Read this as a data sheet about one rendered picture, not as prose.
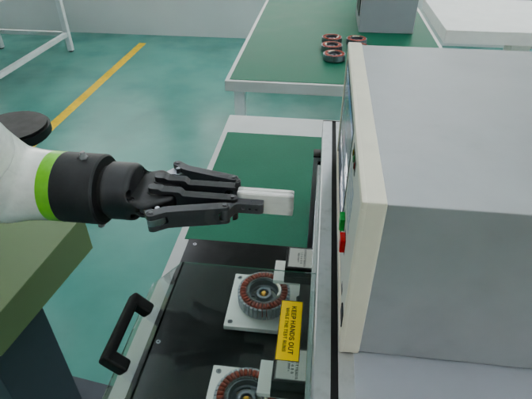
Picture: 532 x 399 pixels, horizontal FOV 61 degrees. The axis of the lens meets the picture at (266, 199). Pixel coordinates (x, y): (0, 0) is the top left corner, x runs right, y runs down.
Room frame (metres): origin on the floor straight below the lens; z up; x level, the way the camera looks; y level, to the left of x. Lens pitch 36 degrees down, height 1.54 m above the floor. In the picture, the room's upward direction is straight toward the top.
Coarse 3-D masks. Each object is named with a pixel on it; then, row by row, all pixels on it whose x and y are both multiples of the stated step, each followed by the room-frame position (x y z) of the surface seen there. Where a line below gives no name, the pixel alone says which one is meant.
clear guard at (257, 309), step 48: (192, 288) 0.44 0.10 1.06; (240, 288) 0.44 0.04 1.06; (288, 288) 0.44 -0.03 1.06; (144, 336) 0.38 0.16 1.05; (192, 336) 0.36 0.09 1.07; (240, 336) 0.36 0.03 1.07; (144, 384) 0.30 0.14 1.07; (192, 384) 0.30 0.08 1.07; (240, 384) 0.30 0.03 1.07; (288, 384) 0.30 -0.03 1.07
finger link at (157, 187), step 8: (152, 184) 0.47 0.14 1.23; (160, 184) 0.47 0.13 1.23; (152, 192) 0.46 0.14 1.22; (160, 192) 0.46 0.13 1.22; (168, 192) 0.46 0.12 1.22; (176, 192) 0.45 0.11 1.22; (184, 192) 0.46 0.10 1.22; (192, 192) 0.46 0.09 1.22; (200, 192) 0.46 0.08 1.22; (208, 192) 0.46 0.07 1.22; (184, 200) 0.45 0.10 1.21; (192, 200) 0.45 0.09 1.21; (200, 200) 0.45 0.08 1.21; (208, 200) 0.45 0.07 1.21; (216, 200) 0.45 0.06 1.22; (224, 200) 0.45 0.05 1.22; (232, 200) 0.45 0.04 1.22
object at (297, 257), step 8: (288, 248) 0.69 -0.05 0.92; (296, 248) 0.69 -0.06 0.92; (304, 248) 0.69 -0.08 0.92; (288, 256) 0.66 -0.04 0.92; (296, 256) 0.66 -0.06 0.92; (304, 256) 0.66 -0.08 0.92; (280, 264) 0.68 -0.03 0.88; (288, 264) 0.64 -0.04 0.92; (296, 264) 0.64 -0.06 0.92; (304, 264) 0.64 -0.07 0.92
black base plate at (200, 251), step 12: (192, 240) 0.88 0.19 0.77; (204, 240) 0.88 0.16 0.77; (192, 252) 0.84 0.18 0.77; (204, 252) 0.84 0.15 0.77; (216, 252) 0.84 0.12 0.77; (228, 252) 0.84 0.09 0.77; (240, 252) 0.84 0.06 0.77; (252, 252) 0.84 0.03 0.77; (264, 252) 0.84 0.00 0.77; (276, 252) 0.84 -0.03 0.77; (228, 264) 0.79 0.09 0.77; (240, 264) 0.79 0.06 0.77; (252, 264) 0.79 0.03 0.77; (264, 264) 0.79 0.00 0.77
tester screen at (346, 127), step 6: (348, 84) 0.64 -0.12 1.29; (348, 90) 0.63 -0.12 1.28; (348, 96) 0.61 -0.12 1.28; (348, 102) 0.60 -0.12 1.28; (348, 108) 0.59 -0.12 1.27; (342, 114) 0.71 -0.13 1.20; (348, 114) 0.57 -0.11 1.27; (342, 120) 0.69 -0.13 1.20; (348, 120) 0.56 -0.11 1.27; (342, 126) 0.68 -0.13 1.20; (348, 126) 0.55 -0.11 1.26; (342, 132) 0.66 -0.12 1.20; (348, 132) 0.54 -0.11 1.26; (342, 138) 0.65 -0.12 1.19; (348, 138) 0.53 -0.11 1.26; (348, 144) 0.52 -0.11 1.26; (342, 150) 0.61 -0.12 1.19; (348, 150) 0.50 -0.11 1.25; (342, 156) 0.60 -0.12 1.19; (348, 156) 0.49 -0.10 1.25; (348, 162) 0.48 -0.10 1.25
